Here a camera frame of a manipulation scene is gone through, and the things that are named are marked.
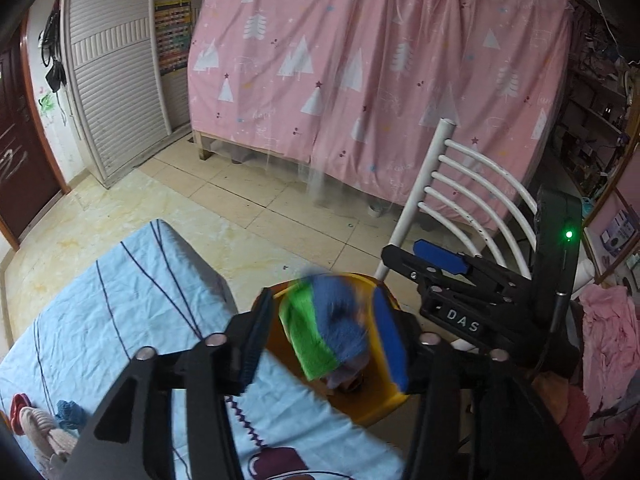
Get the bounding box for green and blue cloth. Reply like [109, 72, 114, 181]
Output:
[278, 274, 381, 382]

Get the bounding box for black hanging cables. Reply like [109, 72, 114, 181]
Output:
[39, 7, 62, 67]

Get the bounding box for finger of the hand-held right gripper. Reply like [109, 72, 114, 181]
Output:
[415, 239, 532, 302]
[381, 243, 531, 307]

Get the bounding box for cluttered wall shelf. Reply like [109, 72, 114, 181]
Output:
[550, 0, 640, 201]

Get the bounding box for white louvered wardrobe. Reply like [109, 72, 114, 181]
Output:
[60, 0, 172, 190]

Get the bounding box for white vertical pipe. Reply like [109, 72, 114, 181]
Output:
[149, 0, 172, 136]

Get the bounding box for pink knit item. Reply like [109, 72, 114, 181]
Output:
[19, 406, 81, 480]

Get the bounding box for black hanging bag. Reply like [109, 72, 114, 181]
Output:
[45, 60, 67, 93]

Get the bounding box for dark brown door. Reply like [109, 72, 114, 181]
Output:
[0, 15, 71, 251]

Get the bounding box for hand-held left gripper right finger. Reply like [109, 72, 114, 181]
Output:
[372, 285, 583, 480]

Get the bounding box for pink tree print curtain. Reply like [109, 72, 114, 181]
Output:
[187, 0, 574, 232]

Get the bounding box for blue knit item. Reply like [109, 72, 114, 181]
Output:
[54, 400, 86, 431]

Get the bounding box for white metal chair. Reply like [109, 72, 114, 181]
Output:
[374, 117, 542, 282]

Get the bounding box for wooden framed mirror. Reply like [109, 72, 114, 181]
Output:
[582, 140, 640, 283]

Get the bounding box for yellow plastic bin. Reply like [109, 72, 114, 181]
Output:
[252, 272, 416, 428]

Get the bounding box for colourful chart poster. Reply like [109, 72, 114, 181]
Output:
[154, 0, 194, 79]

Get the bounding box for light blue tablecloth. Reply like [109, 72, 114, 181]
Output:
[0, 218, 406, 480]

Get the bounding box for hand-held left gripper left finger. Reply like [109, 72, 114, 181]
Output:
[60, 287, 276, 480]

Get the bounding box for pink clothing pile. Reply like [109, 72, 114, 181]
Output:
[560, 285, 640, 480]

